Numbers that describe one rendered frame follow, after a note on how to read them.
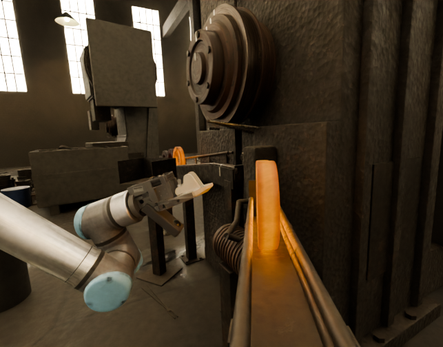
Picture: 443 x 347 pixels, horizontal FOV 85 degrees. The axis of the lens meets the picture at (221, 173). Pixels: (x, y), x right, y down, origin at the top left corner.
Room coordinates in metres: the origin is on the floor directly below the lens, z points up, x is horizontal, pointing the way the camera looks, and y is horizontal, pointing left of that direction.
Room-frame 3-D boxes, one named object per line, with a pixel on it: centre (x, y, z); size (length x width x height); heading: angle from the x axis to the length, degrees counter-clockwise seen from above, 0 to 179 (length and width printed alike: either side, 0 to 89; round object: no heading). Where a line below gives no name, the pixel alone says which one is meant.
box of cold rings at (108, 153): (3.23, 1.83, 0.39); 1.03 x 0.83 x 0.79; 121
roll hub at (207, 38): (1.05, 0.06, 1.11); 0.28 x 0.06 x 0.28; 27
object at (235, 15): (1.10, -0.03, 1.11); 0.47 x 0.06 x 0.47; 27
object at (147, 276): (1.42, 0.43, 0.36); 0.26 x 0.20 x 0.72; 62
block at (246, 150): (0.89, -0.15, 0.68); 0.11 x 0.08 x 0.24; 117
